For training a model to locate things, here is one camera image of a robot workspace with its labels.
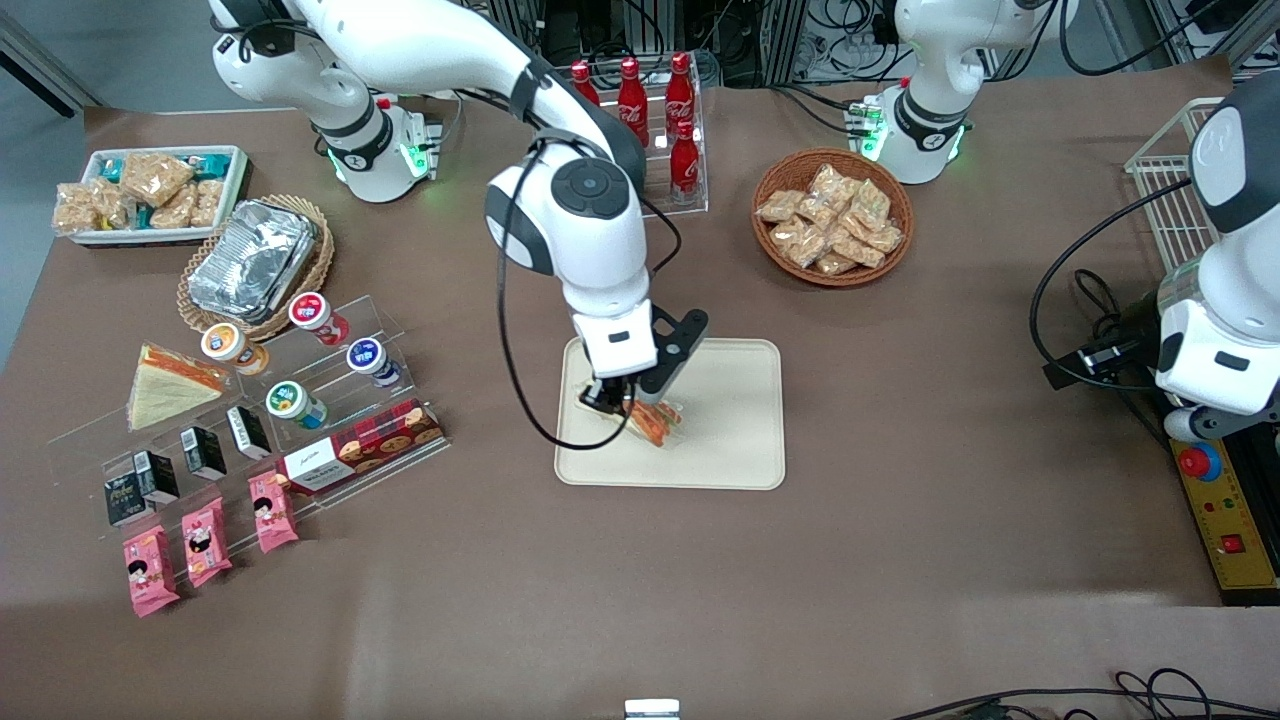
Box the triangle sandwich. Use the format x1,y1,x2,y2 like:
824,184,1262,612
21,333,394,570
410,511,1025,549
128,345,229,433
625,398,687,449

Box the beige plastic tray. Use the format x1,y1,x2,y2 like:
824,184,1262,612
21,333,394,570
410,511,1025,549
555,335,786,491

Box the yellow emergency stop control box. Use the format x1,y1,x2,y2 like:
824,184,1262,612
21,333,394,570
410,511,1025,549
1168,438,1280,606

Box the brown table cover sheet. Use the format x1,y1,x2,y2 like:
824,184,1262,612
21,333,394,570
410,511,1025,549
0,55,1280,720

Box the round brown wicker basket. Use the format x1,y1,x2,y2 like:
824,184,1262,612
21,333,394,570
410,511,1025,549
752,148,914,288

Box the clear acrylic display stand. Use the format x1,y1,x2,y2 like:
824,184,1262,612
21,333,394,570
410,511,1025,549
45,345,451,546

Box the clear acrylic bottle rack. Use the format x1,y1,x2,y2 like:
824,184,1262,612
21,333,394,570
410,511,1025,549
570,65,709,219

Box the blue lid yogurt cup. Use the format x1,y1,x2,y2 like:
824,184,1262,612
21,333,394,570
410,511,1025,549
346,337,403,388

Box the red plaid cookie box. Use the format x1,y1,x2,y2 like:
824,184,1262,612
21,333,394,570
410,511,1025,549
275,398,446,498

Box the clear acrylic cup riser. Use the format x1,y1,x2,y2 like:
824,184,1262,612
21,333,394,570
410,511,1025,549
235,293,406,441

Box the red lid yogurt cup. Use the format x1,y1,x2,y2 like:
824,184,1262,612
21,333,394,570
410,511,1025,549
290,292,351,348

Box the green lid yogurt cup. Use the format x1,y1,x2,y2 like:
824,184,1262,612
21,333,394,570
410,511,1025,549
265,380,329,431

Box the light woven wicker basket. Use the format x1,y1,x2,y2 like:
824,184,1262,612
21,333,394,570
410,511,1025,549
178,195,336,343

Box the pink snack packet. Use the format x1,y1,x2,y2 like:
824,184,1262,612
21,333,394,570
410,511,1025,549
122,525,181,618
182,497,233,588
248,470,299,554

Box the small black carton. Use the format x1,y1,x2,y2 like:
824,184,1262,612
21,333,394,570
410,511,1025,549
105,477,151,528
180,425,228,481
228,405,273,461
133,450,181,504

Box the stacked foil containers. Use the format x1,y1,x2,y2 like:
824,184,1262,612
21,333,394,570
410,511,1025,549
188,200,319,323

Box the orange lid yogurt cup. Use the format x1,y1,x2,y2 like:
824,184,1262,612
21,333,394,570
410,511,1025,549
200,322,269,376

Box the white rectangular bin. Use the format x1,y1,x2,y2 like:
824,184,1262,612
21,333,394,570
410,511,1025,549
55,145,251,246

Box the black metal bar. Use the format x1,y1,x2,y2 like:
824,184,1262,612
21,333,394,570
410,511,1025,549
0,12,79,119

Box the black coiled cable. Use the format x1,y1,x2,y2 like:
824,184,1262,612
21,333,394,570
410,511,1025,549
1073,268,1131,343

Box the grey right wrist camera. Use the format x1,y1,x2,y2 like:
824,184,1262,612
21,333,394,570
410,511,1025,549
640,308,709,403

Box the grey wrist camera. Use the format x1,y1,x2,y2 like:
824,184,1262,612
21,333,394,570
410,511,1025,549
640,308,709,403
1163,405,1280,443

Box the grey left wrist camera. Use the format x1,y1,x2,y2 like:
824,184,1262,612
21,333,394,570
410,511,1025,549
1163,405,1280,443

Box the black left camera cable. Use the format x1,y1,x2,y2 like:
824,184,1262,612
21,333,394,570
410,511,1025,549
1030,178,1196,391

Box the white wire rack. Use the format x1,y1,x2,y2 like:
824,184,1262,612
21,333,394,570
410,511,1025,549
1125,97,1226,271

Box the grey metal frame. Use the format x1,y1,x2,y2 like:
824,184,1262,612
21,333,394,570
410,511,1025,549
1150,0,1280,73

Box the black floor cables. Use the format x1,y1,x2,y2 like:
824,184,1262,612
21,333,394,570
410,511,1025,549
890,668,1280,720

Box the aluminium frame with cables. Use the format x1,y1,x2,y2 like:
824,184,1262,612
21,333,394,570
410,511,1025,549
490,0,901,89

